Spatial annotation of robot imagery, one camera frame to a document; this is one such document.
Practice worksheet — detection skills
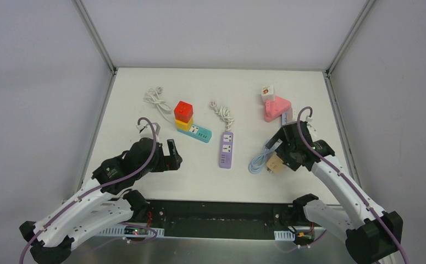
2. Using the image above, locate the purple power strip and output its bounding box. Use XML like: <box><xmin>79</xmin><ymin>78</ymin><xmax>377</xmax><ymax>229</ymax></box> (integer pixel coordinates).
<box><xmin>219</xmin><ymin>131</ymin><xmax>234</xmax><ymax>169</ymax></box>

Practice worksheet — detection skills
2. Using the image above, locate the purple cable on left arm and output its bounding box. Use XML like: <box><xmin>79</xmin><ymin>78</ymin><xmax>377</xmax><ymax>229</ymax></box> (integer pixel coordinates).
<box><xmin>18</xmin><ymin>117</ymin><xmax>159</xmax><ymax>264</ymax></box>

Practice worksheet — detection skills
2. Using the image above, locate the light blue power strip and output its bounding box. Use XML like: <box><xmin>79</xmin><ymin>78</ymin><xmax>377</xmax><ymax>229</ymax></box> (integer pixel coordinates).
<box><xmin>281</xmin><ymin>107</ymin><xmax>296</xmax><ymax>126</ymax></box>

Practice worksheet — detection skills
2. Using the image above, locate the yellow cube adapter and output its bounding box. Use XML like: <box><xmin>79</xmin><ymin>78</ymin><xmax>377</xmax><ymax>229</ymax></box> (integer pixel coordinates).
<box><xmin>175</xmin><ymin>118</ymin><xmax>193</xmax><ymax>131</ymax></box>

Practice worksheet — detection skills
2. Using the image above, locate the red cube adapter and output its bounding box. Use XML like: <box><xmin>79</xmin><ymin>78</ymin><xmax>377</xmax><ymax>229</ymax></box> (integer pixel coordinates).
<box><xmin>174</xmin><ymin>101</ymin><xmax>193</xmax><ymax>123</ymax></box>

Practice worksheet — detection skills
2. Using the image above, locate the pink triangular power socket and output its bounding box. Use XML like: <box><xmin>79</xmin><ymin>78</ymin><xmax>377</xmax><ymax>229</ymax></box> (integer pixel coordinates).
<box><xmin>264</xmin><ymin>96</ymin><xmax>291</xmax><ymax>123</ymax></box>

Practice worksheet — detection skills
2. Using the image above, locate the light blue coiled cable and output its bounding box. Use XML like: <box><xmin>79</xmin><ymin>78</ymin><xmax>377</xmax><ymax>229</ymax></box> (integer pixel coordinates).
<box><xmin>248</xmin><ymin>140</ymin><xmax>281</xmax><ymax>175</ymax></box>

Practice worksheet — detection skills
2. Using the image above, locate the beige cube adapter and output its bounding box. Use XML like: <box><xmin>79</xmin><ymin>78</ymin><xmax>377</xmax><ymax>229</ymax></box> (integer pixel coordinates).
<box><xmin>265</xmin><ymin>153</ymin><xmax>284</xmax><ymax>173</ymax></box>

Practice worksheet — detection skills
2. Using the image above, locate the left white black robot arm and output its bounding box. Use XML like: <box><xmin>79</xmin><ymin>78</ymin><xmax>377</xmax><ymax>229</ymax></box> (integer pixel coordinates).
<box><xmin>19</xmin><ymin>137</ymin><xmax>182</xmax><ymax>263</ymax></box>

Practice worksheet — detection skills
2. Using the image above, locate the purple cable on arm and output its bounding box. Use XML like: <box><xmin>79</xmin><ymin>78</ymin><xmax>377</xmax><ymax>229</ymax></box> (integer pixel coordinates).
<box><xmin>274</xmin><ymin>106</ymin><xmax>410</xmax><ymax>264</ymax></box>
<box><xmin>18</xmin><ymin>117</ymin><xmax>159</xmax><ymax>264</ymax></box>

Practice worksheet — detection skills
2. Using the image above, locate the aluminium frame rail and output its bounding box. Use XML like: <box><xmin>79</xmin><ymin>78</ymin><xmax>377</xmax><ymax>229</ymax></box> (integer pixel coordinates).
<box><xmin>67</xmin><ymin>222</ymin><xmax>330</xmax><ymax>243</ymax></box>

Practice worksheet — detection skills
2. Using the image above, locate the white coiled cable left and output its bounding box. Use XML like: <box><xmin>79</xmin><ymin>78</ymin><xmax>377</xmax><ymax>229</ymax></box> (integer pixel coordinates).
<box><xmin>142</xmin><ymin>86</ymin><xmax>175</xmax><ymax>125</ymax></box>

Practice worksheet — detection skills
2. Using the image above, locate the white cube adapter with picture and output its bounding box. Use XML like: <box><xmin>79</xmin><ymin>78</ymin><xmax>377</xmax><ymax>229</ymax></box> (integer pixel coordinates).
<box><xmin>261</xmin><ymin>85</ymin><xmax>275</xmax><ymax>103</ymax></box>

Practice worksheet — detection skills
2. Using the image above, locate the white coiled cable middle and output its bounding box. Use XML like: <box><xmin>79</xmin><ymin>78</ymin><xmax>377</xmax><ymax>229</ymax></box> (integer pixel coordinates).
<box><xmin>209</xmin><ymin>101</ymin><xmax>235</xmax><ymax>132</ymax></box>

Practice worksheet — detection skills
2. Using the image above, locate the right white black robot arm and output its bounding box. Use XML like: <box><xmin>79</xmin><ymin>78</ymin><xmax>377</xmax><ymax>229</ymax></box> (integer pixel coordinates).
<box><xmin>266</xmin><ymin>121</ymin><xmax>403</xmax><ymax>263</ymax></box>

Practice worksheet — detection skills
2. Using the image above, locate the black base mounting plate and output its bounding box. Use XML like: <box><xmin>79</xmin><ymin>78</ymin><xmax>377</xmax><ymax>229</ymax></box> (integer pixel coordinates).
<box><xmin>128</xmin><ymin>200</ymin><xmax>317</xmax><ymax>234</ymax></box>

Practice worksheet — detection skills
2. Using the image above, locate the teal power strip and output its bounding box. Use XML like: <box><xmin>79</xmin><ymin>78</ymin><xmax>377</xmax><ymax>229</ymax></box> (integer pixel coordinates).
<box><xmin>177</xmin><ymin>124</ymin><xmax>212</xmax><ymax>143</ymax></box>

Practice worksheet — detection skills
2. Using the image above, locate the white coiled cable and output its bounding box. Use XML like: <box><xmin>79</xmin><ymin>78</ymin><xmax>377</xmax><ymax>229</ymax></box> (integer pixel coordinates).
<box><xmin>142</xmin><ymin>86</ymin><xmax>175</xmax><ymax>125</ymax></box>
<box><xmin>209</xmin><ymin>101</ymin><xmax>235</xmax><ymax>132</ymax></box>

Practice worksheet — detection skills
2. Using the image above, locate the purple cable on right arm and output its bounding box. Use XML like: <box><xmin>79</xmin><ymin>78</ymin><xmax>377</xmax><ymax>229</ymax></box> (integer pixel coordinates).
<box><xmin>274</xmin><ymin>106</ymin><xmax>410</xmax><ymax>264</ymax></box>

